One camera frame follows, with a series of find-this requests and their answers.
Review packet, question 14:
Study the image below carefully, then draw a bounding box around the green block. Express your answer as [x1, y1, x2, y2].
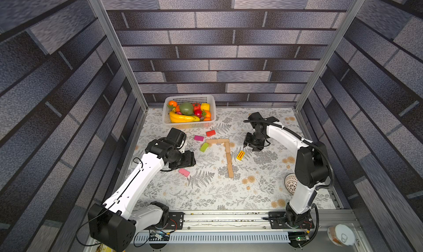
[200, 143, 209, 153]

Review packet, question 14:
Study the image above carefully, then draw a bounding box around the white lidded cup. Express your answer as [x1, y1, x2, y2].
[327, 224, 356, 246]

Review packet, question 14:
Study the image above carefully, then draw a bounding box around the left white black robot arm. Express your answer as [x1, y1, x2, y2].
[86, 128, 196, 252]

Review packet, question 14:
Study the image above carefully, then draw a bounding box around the green toy mango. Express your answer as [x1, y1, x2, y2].
[179, 102, 193, 116]

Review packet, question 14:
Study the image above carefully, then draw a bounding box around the yellow block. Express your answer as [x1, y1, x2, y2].
[236, 150, 245, 161]

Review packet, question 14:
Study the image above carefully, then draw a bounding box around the magenta block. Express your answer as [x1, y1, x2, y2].
[194, 135, 204, 142]

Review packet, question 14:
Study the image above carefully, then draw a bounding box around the red toy fruit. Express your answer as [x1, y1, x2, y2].
[192, 103, 203, 118]

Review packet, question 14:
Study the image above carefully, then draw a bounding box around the pink block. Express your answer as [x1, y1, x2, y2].
[178, 168, 190, 178]

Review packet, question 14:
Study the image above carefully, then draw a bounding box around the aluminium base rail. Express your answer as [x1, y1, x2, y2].
[126, 209, 372, 252]

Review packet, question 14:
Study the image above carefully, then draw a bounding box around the yellow toy banana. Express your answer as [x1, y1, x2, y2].
[169, 111, 200, 123]

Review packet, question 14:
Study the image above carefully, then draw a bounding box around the natural wood block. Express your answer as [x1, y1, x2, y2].
[206, 139, 219, 144]
[217, 139, 230, 144]
[227, 165, 234, 178]

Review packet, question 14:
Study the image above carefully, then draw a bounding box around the white plastic basket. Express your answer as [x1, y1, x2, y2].
[162, 95, 217, 129]

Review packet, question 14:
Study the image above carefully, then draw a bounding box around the orange toy fruit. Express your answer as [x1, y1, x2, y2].
[167, 100, 178, 108]

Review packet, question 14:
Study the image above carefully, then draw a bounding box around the yellow toy pepper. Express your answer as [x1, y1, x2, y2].
[200, 103, 211, 111]

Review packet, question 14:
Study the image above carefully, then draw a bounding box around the wood block marked 71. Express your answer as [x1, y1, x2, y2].
[226, 153, 232, 166]

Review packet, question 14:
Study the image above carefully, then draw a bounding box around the white perforated bowl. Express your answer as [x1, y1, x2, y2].
[284, 173, 298, 195]

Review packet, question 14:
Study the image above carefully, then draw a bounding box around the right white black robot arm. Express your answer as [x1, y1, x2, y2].
[243, 112, 334, 229]

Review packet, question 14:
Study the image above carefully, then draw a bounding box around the red block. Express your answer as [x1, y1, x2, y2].
[206, 130, 216, 137]

